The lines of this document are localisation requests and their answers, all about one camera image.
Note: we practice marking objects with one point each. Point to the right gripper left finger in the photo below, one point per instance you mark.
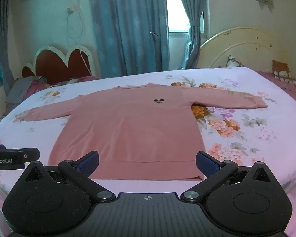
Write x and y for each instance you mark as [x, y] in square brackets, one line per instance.
[78, 172]

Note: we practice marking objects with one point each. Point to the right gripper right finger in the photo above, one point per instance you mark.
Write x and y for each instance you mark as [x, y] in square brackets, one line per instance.
[217, 173]

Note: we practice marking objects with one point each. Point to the pink long-sleeve sweater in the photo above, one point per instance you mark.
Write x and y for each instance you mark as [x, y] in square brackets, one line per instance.
[141, 133]

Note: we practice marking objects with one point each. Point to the pile of clothes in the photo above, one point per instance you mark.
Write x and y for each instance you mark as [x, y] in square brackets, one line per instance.
[25, 87]

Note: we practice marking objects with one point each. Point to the red heart-shaped headboard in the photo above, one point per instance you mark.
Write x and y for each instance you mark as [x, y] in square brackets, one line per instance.
[55, 66]

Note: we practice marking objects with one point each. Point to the orange patterned pillow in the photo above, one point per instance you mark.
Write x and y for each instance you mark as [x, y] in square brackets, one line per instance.
[281, 71]

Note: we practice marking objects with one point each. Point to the cream round headboard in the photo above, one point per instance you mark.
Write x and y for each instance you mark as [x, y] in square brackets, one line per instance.
[252, 47]

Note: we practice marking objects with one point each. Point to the blue curtain left panel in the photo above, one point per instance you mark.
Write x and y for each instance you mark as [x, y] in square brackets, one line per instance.
[131, 36]

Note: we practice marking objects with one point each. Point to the blue curtain panel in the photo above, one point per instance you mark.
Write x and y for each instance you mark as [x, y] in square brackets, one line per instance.
[194, 9]
[131, 36]

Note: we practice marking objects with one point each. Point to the blue curtain right panel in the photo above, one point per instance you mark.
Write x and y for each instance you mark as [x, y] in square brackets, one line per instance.
[194, 9]

